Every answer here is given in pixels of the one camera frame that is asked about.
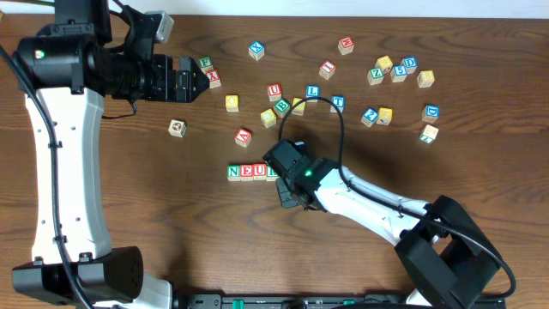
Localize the red block far back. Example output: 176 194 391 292
338 36 355 55

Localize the green B wooden block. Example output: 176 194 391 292
273 98 291 118

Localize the yellow block behind Z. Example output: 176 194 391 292
375 56 393 74

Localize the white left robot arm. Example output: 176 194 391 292
4 1 209 308

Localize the blue D block right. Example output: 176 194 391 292
422 105 440 124

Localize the red E wooden block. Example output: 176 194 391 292
239 164 254 181

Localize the blue X wooden block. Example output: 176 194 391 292
249 41 265 61

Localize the red u block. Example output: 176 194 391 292
252 163 267 180
267 83 282 102

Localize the red I block upper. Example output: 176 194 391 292
319 60 336 80

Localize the green Z wooden block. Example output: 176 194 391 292
366 68 384 86

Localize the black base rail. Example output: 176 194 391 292
171 291 507 309

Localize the green white Z block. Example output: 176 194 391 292
419 124 438 144

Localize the yellow 8 wooden block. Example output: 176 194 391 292
417 70 435 88

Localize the yellow acorn wooden block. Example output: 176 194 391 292
260 109 277 128

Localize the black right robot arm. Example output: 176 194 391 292
263 140 502 308

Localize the blue T wooden block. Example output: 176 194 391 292
330 95 346 112

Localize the green R wooden block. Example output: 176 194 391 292
266 167 279 181

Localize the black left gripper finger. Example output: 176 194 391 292
188 58 205 80
188 70 210 102

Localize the green N wooden block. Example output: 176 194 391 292
226 165 241 181

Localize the blue L wooden block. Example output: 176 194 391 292
305 84 320 102

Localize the blue 2 wooden block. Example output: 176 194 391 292
361 107 379 127

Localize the yellow block beside B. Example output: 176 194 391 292
292 98 306 116

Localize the blue d block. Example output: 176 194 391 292
422 105 440 124
401 57 418 75

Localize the red A wooden block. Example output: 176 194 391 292
234 128 252 148

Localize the blue D block upper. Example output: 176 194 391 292
401 57 418 75

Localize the green F wooden block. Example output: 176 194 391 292
198 56 214 73

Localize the red X wooden block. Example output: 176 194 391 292
206 70 221 88

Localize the soccer ball O wooden block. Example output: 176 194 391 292
168 119 187 137

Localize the yellow hammer wooden block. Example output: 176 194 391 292
377 107 393 125

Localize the yellow O wooden block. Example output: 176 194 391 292
225 94 239 112

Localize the blue 5 wooden block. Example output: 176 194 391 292
390 65 407 82

